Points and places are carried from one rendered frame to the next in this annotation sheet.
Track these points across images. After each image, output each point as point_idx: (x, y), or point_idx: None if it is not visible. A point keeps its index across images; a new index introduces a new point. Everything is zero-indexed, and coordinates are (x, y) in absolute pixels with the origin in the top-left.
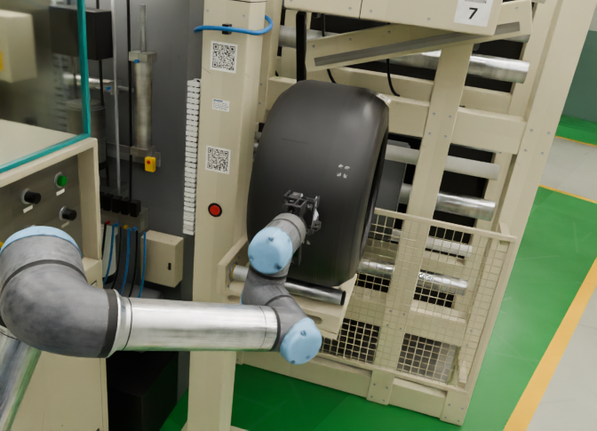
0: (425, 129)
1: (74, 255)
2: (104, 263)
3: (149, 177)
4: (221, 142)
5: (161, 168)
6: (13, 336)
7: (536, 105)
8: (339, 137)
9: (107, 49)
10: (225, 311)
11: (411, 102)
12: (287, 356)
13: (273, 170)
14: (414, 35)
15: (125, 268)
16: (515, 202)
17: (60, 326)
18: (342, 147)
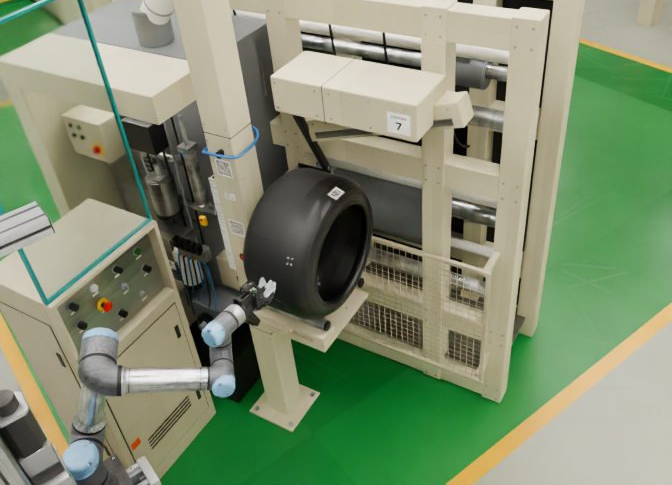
0: (422, 176)
1: (109, 346)
2: (192, 277)
3: (216, 214)
4: (236, 218)
5: None
6: None
7: (503, 164)
8: (288, 237)
9: (164, 143)
10: (178, 374)
11: (409, 154)
12: (214, 394)
13: (250, 256)
14: None
15: (202, 285)
16: (503, 237)
17: (97, 386)
18: (289, 244)
